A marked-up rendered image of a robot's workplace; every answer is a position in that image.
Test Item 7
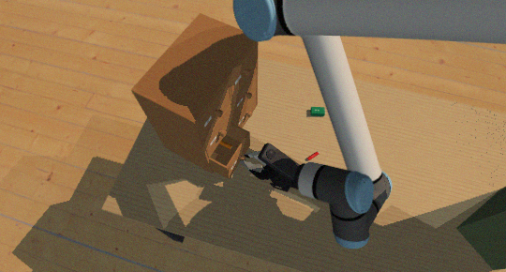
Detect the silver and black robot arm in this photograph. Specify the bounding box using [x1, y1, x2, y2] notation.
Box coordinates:
[233, 0, 506, 249]

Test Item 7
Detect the brown wooden chest of drawers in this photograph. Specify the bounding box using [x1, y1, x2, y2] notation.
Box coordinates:
[131, 13, 258, 174]

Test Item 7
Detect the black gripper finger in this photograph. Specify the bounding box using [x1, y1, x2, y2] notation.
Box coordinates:
[240, 159, 270, 180]
[244, 151, 266, 165]

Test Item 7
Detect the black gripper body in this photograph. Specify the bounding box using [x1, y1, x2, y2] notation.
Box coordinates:
[263, 163, 305, 192]

